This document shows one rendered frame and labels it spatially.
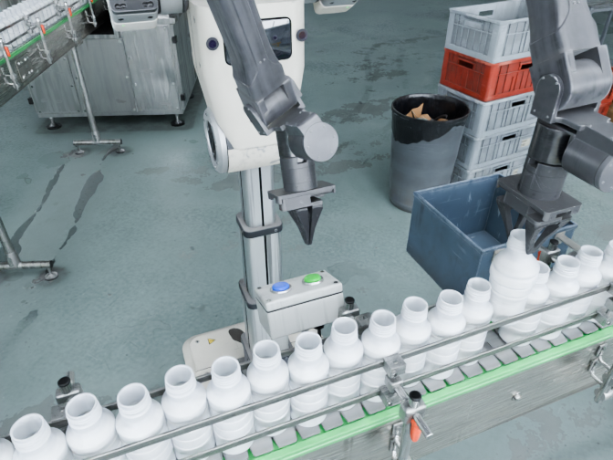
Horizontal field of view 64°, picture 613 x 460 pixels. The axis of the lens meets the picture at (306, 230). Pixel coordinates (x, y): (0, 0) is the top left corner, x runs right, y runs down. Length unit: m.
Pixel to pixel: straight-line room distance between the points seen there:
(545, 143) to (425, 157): 2.23
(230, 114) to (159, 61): 3.16
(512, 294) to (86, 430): 0.63
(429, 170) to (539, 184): 2.26
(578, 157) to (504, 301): 0.28
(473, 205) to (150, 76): 3.17
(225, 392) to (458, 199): 1.10
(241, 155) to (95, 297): 1.69
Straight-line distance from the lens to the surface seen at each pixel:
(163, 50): 4.21
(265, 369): 0.69
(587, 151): 0.68
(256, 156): 1.17
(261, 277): 1.41
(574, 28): 0.70
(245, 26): 0.69
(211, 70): 1.08
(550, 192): 0.75
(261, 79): 0.73
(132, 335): 2.43
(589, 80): 0.70
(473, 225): 1.71
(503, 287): 0.84
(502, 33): 3.00
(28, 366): 2.48
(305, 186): 0.80
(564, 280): 0.94
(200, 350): 1.93
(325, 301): 0.85
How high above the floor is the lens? 1.68
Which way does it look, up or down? 35 degrees down
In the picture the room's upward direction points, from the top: straight up
